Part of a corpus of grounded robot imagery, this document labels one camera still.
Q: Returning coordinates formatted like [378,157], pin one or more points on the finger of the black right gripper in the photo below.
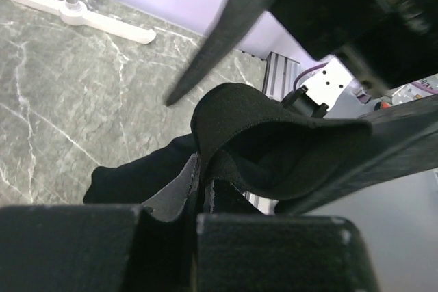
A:
[231,26]
[404,142]

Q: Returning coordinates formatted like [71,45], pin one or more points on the black underwear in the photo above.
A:
[241,137]

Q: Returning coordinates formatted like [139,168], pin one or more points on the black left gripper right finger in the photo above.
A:
[241,249]

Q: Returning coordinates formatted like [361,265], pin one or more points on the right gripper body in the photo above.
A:
[383,43]

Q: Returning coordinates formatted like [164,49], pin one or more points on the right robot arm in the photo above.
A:
[318,90]

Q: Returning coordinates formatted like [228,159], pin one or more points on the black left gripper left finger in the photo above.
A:
[113,247]

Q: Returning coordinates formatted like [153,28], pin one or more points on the aluminium table edge rail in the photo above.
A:
[280,74]

